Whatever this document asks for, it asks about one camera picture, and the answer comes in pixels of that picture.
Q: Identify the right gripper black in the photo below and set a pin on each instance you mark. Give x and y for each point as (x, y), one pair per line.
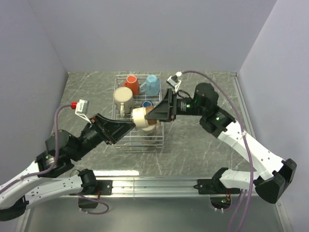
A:
(161, 112)

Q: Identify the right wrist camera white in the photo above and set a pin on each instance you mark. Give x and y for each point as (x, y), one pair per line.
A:
(174, 81)

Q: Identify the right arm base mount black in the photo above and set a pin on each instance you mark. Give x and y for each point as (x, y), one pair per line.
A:
(220, 196)

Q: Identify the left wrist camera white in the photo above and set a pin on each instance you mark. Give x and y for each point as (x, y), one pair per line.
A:
(81, 108)

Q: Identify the beige patterned mug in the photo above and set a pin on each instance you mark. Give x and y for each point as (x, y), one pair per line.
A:
(149, 134)

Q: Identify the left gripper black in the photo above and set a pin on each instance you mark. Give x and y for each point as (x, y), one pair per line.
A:
(114, 130)

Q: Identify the green interior floral mug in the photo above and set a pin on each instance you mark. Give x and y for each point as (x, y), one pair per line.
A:
(123, 100)

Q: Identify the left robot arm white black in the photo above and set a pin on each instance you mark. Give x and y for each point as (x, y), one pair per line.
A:
(32, 185)

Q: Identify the dark blue faceted mug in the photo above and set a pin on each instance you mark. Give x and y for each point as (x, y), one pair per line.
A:
(146, 104)

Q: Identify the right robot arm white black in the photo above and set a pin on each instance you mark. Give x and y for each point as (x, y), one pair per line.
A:
(271, 174)

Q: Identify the light blue mug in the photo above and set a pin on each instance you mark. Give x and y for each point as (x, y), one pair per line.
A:
(151, 86)

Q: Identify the orange mug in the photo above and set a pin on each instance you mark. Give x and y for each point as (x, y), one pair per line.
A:
(133, 84)

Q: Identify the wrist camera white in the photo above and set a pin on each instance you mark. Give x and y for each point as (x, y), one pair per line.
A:
(174, 81)
(81, 108)

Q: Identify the white wire dish rack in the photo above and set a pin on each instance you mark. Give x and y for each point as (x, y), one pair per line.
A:
(133, 139)

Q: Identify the stainless steel cup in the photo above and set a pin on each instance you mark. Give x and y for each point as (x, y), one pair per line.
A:
(138, 117)

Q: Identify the aluminium mounting rail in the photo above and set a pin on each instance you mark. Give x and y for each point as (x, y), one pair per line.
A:
(137, 204)

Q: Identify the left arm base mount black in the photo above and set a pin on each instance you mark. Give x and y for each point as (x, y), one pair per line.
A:
(103, 188)

